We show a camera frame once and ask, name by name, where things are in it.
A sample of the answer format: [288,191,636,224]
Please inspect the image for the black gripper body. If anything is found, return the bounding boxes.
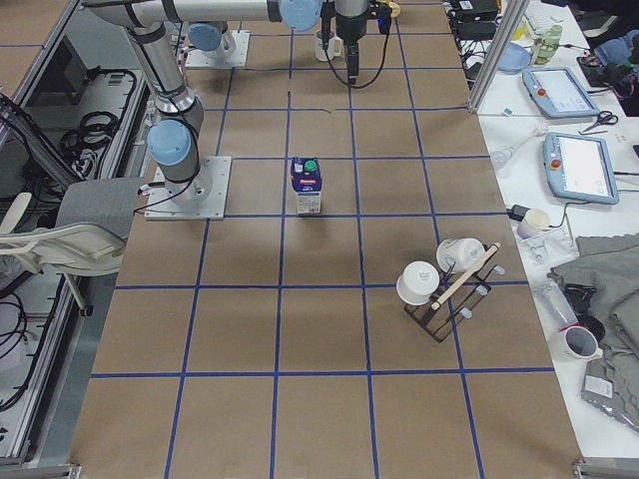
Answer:
[334,0,392,41]

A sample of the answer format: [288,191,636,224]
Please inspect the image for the blue white milk carton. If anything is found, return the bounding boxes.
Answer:
[291,157,322,215]

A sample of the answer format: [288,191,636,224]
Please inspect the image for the white paper cup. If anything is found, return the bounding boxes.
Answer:
[516,209,550,240]

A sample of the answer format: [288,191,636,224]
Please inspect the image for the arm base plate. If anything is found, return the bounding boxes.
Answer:
[143,156,232,221]
[185,24,250,70]

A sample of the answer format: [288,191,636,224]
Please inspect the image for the white smiley mug on rack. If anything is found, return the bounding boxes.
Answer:
[395,260,439,306]

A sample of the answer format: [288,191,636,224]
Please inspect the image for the white grey mug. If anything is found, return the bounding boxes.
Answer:
[315,30,343,62]

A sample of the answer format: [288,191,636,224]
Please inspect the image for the aluminium frame post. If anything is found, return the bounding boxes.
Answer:
[467,0,529,113]

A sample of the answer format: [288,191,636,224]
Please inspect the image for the lower teach pendant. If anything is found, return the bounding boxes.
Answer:
[542,133,619,205]

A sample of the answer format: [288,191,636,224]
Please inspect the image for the black scissors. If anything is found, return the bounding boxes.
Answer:
[579,110,619,135]

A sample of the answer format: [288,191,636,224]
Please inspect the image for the teach pendant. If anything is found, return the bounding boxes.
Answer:
[521,68,600,119]
[542,133,619,205]

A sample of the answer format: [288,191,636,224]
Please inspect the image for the black wire mug rack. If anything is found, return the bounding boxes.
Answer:
[403,242,505,342]

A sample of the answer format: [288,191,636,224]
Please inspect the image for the grey cloth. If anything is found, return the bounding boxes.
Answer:
[548,235,638,430]

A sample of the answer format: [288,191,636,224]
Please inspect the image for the white mug red rim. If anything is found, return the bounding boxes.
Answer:
[547,325,603,362]

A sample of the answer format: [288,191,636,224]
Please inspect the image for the light blue plate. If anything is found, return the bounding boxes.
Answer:
[498,42,531,75]

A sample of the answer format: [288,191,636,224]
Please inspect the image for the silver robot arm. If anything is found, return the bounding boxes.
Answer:
[82,1,392,141]

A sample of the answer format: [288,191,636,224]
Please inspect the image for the grey office chair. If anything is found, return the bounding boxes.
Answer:
[1,177,145,316]

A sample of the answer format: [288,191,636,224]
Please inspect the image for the upper teach pendant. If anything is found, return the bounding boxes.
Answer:
[521,68,600,119]

